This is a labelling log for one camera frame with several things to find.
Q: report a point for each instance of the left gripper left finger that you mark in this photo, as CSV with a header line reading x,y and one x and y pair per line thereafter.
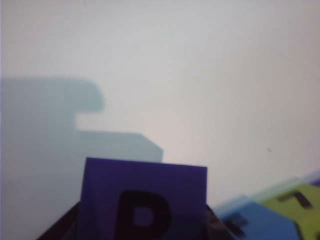
x,y
65,227

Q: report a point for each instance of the purple block G R 5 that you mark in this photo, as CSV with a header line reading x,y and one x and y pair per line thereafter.
x,y
315,180

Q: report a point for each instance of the purple block R D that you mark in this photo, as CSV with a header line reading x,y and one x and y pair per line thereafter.
x,y
105,180

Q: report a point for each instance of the green block N 9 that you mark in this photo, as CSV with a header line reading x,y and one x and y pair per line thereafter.
x,y
287,212

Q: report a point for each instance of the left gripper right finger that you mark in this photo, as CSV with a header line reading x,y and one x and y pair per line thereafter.
x,y
215,225

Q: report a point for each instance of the blue block I A fish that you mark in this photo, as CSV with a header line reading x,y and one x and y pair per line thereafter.
x,y
270,225

